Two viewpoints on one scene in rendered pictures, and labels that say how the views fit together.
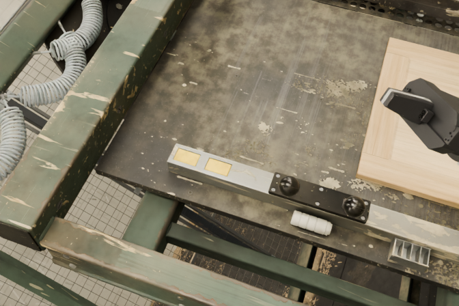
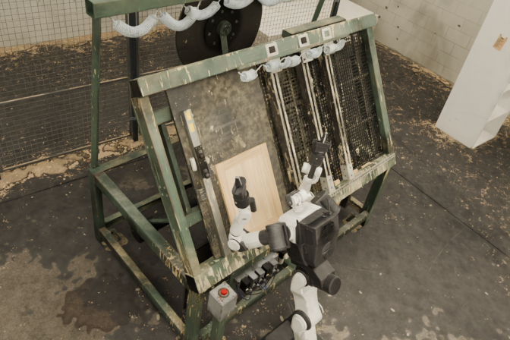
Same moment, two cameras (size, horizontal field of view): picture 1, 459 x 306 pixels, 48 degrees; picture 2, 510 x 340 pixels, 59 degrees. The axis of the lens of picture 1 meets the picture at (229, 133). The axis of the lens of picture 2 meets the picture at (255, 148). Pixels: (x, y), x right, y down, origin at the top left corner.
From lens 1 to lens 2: 1.70 m
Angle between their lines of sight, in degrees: 24
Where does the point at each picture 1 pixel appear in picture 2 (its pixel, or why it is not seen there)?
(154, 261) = (156, 133)
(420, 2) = (283, 143)
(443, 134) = (236, 192)
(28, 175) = (155, 80)
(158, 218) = (164, 119)
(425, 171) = (228, 182)
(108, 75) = (198, 73)
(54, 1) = not seen: outside the picture
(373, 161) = (221, 167)
